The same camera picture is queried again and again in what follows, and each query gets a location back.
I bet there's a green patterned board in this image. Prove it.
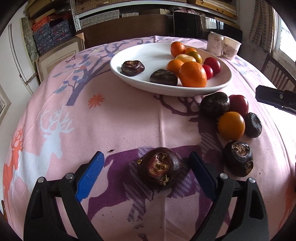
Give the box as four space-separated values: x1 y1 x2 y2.
21 17 40 61

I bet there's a large orange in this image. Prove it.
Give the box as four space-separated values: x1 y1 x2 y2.
179 61 207 88

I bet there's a yellow round fruit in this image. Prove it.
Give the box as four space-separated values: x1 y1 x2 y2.
175 54 196 63

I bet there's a white framed panel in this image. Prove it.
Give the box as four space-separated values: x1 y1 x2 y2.
35 37 85 82

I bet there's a stack of woven flat boxes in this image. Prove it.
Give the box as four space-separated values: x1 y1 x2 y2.
75 0 238 24

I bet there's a white wooden strip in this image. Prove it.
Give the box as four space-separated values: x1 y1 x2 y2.
9 23 33 93

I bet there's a white oval plate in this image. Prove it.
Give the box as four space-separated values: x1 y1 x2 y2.
110 42 233 97

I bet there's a dark wooden chair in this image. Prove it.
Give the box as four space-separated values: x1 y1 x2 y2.
261 54 296 91

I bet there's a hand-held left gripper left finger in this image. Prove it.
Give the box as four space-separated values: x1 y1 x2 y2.
23 151 105 241

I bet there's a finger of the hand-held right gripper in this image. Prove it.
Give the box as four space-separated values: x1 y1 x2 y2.
255 85 296 115

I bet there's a black glossy cabinet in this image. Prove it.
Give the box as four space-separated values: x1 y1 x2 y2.
173 11 243 42

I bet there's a greenish orange tangerine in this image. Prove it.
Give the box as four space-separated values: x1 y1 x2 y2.
187 51 202 65

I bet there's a stack of brown wooden boxes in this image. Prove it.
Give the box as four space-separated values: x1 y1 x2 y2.
25 0 73 19

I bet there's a brown wooden cabinet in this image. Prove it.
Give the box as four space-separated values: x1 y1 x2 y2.
82 14 174 49

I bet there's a dark water chestnut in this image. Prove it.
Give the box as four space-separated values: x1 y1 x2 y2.
121 60 145 76
200 92 230 117
150 69 178 86
244 113 262 138
137 147 182 191
223 140 253 178

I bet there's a window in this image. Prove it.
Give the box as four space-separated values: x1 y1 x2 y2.
274 11 296 62

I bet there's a lattice patterned curtain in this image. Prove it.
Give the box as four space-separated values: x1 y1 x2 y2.
248 0 278 52

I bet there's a red tomato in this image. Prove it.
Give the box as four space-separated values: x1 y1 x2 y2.
203 57 221 76
202 65 213 80

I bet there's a white paper cup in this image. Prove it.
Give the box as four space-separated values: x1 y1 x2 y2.
222 37 242 61

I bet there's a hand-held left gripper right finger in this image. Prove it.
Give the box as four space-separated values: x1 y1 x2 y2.
190 152 270 241

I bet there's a stack of blue patterned boxes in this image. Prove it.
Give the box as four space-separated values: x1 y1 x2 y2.
31 13 77 55

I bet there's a white metal shelf rack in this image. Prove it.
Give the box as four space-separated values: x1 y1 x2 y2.
69 0 241 32

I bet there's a yellow-orange round orange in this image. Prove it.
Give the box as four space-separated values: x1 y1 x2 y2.
218 111 245 141

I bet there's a white drink can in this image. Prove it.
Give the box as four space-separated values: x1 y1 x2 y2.
206 32 225 57

